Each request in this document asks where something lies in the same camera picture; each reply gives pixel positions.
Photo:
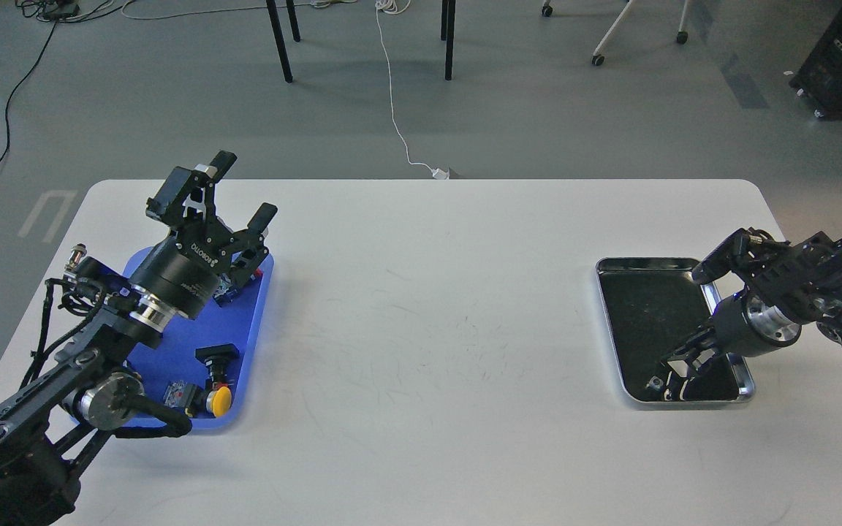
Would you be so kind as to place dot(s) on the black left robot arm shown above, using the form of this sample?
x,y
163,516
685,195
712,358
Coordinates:
x,y
43,450

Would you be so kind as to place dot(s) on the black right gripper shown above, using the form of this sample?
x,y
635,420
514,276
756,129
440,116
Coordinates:
x,y
697,369

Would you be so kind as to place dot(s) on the small metal industrial part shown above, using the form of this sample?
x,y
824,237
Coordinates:
x,y
655,385

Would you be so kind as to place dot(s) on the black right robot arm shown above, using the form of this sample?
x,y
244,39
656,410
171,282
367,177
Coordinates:
x,y
786,286

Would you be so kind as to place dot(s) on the black push button switch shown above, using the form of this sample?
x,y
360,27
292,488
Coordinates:
x,y
217,359

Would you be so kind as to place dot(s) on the metal tray with black mat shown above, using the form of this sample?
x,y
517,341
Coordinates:
x,y
651,304

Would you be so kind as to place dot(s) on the yellow push button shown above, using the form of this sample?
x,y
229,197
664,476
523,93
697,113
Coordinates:
x,y
218,401

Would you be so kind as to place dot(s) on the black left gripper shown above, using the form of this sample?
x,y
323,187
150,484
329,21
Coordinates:
x,y
181,271

